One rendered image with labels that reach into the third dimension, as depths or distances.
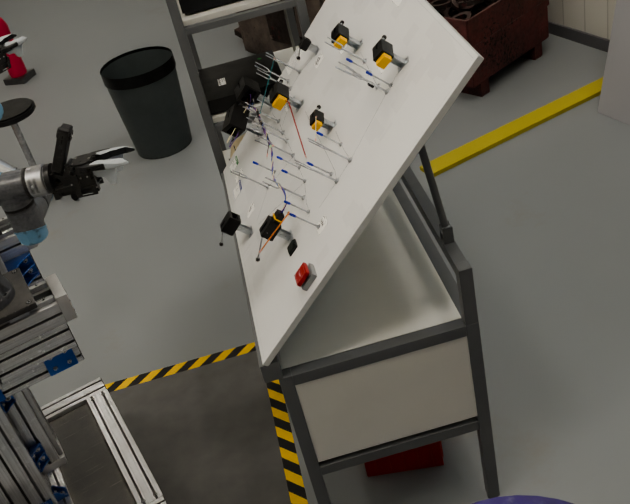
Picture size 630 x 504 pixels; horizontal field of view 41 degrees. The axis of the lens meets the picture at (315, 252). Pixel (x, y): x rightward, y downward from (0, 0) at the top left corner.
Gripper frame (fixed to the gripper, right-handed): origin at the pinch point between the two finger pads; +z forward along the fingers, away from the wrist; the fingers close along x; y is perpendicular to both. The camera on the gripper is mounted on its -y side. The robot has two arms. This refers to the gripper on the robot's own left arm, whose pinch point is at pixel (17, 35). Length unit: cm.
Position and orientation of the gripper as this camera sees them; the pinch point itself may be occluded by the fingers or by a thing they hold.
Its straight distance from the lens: 320.0
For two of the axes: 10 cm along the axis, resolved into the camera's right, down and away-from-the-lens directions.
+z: 5.6, -5.7, 6.0
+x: 8.2, 3.0, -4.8
